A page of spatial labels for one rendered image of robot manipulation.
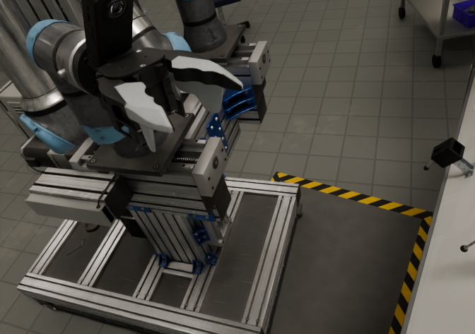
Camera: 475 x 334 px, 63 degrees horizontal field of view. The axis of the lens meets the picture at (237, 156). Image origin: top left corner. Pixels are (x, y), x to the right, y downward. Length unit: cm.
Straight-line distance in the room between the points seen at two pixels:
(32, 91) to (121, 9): 48
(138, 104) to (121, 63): 9
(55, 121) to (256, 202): 135
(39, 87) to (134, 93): 49
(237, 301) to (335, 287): 49
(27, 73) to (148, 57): 44
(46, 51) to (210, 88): 25
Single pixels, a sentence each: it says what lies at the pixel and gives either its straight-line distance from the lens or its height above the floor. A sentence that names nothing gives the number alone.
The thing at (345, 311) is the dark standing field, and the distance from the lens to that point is 194.
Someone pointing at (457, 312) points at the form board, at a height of 97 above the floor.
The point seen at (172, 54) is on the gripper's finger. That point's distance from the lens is 45.
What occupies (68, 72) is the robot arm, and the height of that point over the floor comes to 157.
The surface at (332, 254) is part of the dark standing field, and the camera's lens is 207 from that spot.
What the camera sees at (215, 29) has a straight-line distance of 135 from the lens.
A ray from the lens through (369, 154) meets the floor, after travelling 251.
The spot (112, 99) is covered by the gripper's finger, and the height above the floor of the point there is 159.
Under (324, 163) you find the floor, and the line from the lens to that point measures 246.
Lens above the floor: 178
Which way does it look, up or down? 43 degrees down
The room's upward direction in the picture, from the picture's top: 17 degrees counter-clockwise
